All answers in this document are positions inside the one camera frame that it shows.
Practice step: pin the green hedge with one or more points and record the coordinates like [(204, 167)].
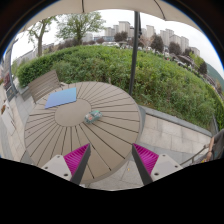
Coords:
[(158, 83)]

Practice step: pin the dark umbrella pole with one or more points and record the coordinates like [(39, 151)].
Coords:
[(134, 52)]

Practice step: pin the person in grey clothes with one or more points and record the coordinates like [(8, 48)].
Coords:
[(216, 147)]

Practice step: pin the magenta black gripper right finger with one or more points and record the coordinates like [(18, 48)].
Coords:
[(152, 166)]

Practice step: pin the beige wooden bench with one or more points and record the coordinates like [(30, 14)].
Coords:
[(44, 85)]

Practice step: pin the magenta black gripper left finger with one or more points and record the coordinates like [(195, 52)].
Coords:
[(70, 167)]

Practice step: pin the round slatted wooden table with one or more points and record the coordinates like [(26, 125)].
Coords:
[(60, 130)]

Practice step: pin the blue mouse pad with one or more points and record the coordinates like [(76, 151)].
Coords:
[(61, 97)]

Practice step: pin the beige patio umbrella canopy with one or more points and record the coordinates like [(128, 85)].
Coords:
[(157, 8)]

